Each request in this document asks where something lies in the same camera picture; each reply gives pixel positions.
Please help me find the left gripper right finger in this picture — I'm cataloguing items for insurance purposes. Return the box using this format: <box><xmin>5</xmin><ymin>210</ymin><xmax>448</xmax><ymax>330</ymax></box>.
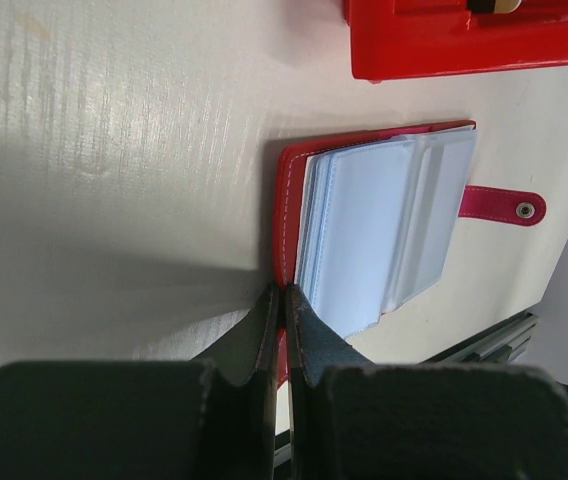
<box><xmin>284</xmin><ymin>285</ymin><xmax>568</xmax><ymax>479</ymax></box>

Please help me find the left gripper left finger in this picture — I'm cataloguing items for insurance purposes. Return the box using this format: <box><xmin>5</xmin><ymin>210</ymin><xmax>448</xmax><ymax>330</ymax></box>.
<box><xmin>0</xmin><ymin>285</ymin><xmax>279</xmax><ymax>479</ymax></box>

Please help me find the red leather card holder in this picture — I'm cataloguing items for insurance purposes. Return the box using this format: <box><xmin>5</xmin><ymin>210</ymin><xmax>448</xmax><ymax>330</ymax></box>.
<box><xmin>272</xmin><ymin>120</ymin><xmax>548</xmax><ymax>362</ymax></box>

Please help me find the red plastic bin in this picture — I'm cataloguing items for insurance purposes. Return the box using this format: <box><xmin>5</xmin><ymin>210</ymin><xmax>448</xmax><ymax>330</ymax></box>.
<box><xmin>342</xmin><ymin>1</ymin><xmax>568</xmax><ymax>83</ymax></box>

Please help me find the dark card in bin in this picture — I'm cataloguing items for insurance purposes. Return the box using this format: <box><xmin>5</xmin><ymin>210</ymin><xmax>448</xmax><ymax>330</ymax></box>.
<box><xmin>467</xmin><ymin>0</ymin><xmax>522</xmax><ymax>14</ymax></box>

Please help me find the aluminium front rail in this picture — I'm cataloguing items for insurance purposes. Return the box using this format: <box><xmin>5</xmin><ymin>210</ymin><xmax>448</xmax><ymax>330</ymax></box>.
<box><xmin>425</xmin><ymin>311</ymin><xmax>538</xmax><ymax>364</ymax></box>

